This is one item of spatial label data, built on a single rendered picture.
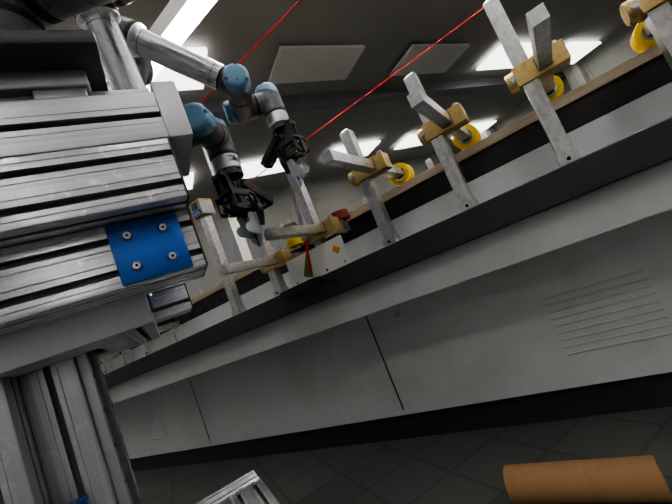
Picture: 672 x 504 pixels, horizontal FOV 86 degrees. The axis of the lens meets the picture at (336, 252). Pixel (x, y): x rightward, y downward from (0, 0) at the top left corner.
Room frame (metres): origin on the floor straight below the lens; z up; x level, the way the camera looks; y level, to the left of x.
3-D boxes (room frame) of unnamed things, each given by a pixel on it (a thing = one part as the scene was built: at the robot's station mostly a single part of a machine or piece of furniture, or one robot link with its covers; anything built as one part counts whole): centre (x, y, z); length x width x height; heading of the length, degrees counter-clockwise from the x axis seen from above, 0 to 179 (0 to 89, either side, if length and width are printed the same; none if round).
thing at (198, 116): (0.84, 0.21, 1.12); 0.11 x 0.11 x 0.08; 89
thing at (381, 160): (1.11, -0.19, 0.94); 0.13 x 0.06 x 0.05; 58
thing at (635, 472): (0.87, -0.31, 0.04); 0.30 x 0.08 x 0.08; 58
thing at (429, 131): (0.98, -0.41, 0.94); 0.13 x 0.06 x 0.05; 58
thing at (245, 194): (0.93, 0.19, 0.97); 0.09 x 0.08 x 0.12; 148
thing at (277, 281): (1.39, 0.25, 0.93); 0.03 x 0.03 x 0.48; 58
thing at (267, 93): (1.15, 0.02, 1.30); 0.09 x 0.08 x 0.11; 102
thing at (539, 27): (0.83, -0.62, 0.95); 0.50 x 0.04 x 0.04; 148
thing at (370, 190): (1.12, -0.17, 0.86); 0.03 x 0.03 x 0.48; 58
